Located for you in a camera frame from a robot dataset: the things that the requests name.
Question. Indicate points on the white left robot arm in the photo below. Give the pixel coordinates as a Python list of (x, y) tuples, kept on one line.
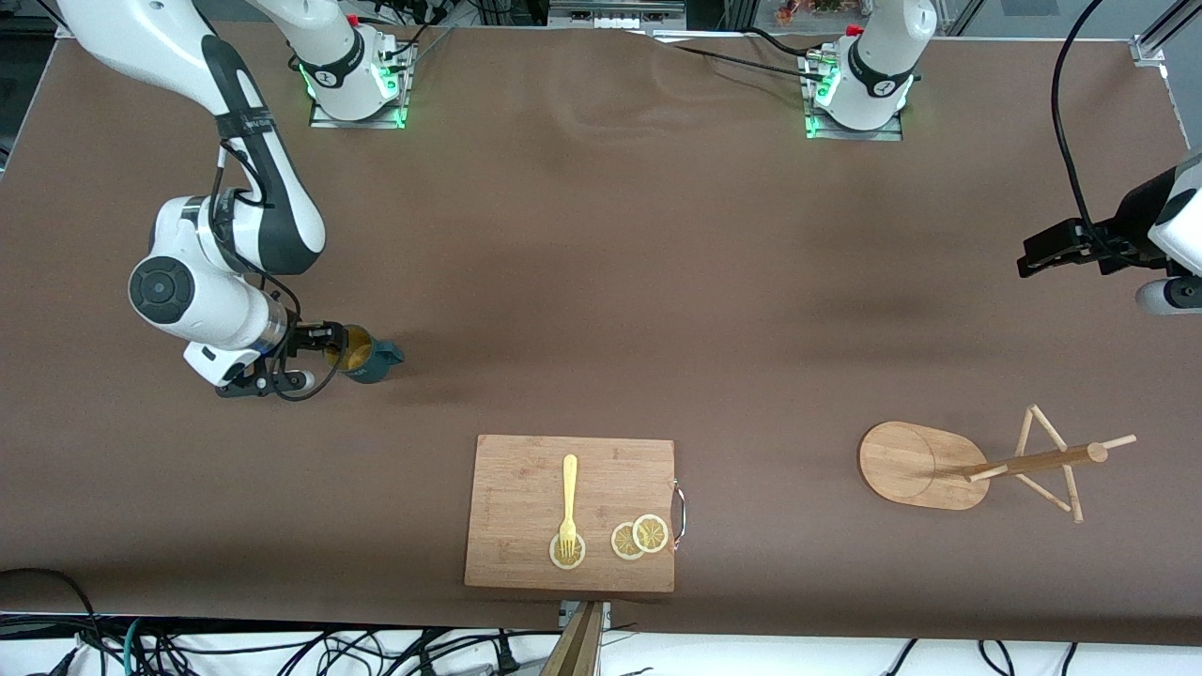
[(878, 56)]

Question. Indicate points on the wooden cup rack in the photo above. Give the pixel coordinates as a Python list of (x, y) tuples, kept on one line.
[(916, 465)]

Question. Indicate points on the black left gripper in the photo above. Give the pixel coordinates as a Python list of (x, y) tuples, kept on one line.
[(1130, 232)]

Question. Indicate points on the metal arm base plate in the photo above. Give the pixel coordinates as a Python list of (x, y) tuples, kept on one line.
[(855, 134), (357, 123)]

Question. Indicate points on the metal bracket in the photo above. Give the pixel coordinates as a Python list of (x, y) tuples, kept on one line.
[(566, 612)]

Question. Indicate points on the wooden beam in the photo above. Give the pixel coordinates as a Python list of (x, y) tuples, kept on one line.
[(577, 652)]

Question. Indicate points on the dark teal mug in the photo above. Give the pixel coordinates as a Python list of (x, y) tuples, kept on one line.
[(371, 368)]

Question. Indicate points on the dried lemon slice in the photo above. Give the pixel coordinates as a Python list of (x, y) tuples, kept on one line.
[(622, 543), (577, 557), (651, 533)]

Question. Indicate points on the yellow plastic fork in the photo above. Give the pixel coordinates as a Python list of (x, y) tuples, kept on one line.
[(569, 488)]

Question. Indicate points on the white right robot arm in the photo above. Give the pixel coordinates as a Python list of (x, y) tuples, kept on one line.
[(211, 310)]

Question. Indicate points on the grey power strip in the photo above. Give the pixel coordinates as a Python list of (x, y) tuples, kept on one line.
[(615, 14)]

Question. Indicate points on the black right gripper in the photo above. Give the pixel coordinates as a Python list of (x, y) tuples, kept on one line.
[(304, 335)]

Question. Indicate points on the aluminium frame profile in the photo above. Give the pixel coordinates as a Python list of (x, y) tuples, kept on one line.
[(1150, 47)]

